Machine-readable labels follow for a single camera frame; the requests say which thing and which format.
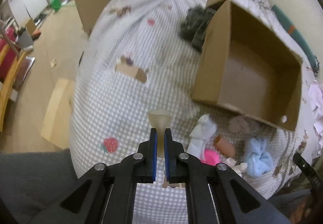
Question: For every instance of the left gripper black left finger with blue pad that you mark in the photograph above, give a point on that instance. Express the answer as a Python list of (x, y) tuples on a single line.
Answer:
[(105, 193)]

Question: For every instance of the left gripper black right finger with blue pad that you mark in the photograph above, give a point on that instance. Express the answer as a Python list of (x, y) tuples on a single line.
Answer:
[(215, 194)]

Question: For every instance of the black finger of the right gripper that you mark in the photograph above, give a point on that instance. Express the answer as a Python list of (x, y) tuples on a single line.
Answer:
[(310, 173)]

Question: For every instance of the pink rubber duck toy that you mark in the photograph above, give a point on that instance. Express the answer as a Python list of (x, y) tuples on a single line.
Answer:
[(210, 157)]

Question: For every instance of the cream fluffy scrunchie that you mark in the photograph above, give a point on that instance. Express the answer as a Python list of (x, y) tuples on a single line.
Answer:
[(240, 168)]

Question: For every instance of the brown cylindrical soft toy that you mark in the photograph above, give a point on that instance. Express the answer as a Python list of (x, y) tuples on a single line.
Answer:
[(224, 146)]

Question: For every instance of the light blue scrunchie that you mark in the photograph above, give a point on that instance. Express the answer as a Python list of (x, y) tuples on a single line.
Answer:
[(258, 159)]

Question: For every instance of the white sock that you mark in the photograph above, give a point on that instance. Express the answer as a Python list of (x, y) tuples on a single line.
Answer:
[(205, 129)]

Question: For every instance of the pink white crumpled cloth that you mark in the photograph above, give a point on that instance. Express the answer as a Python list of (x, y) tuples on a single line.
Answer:
[(315, 99)]

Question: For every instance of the dark grey trouser leg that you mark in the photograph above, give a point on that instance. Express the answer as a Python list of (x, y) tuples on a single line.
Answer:
[(31, 181)]

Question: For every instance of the flat cardboard sheet on floor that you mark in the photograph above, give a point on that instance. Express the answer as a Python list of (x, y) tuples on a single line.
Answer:
[(55, 128)]

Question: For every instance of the teal orange bolster pillow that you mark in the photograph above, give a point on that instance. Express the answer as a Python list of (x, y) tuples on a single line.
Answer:
[(290, 28)]

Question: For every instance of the checkered white bed cover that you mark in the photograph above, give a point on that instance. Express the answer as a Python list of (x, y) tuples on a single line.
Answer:
[(136, 62)]

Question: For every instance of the open brown cardboard box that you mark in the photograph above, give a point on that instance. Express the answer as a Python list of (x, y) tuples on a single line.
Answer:
[(246, 68)]

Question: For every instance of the dark striped cloth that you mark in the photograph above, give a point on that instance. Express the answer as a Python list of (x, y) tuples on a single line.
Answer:
[(193, 27)]

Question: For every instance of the yellow wooden chair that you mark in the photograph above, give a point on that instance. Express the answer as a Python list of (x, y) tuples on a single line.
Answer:
[(8, 83)]

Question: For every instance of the grey bucket with items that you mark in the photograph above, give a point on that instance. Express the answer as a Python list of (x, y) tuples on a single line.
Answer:
[(24, 38)]

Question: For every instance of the green dustpan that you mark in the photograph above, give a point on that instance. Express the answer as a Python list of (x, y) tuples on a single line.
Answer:
[(56, 5)]

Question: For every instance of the white kitchen cabinet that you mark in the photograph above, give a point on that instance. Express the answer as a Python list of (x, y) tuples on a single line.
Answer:
[(23, 10)]

